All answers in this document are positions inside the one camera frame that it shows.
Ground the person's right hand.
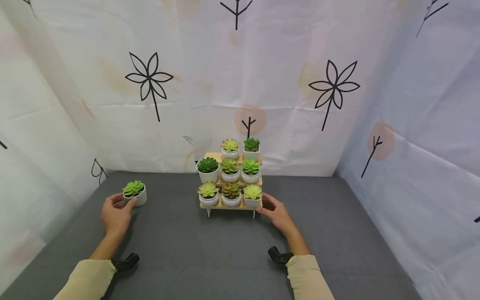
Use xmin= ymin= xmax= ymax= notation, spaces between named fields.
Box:
xmin=256 ymin=192 xmax=298 ymax=240

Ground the person's left hand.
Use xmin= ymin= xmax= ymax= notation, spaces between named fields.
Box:
xmin=100 ymin=193 xmax=138 ymax=239

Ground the light green succulent white pot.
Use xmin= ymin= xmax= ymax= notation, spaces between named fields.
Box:
xmin=122 ymin=180 xmax=148 ymax=208

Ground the person's right forearm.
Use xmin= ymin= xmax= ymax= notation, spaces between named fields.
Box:
xmin=285 ymin=230 xmax=335 ymax=300

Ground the person's left forearm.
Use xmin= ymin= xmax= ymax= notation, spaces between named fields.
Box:
xmin=53 ymin=232 xmax=127 ymax=300

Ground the group of succulent pots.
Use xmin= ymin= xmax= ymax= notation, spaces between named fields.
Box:
xmin=195 ymin=138 xmax=263 ymax=208

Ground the black wrist band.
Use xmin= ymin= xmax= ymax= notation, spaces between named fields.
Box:
xmin=267 ymin=246 xmax=294 ymax=265
xmin=111 ymin=252 xmax=140 ymax=272

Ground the wooden tiered plant stand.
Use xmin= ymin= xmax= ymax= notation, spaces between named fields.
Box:
xmin=199 ymin=152 xmax=263 ymax=218

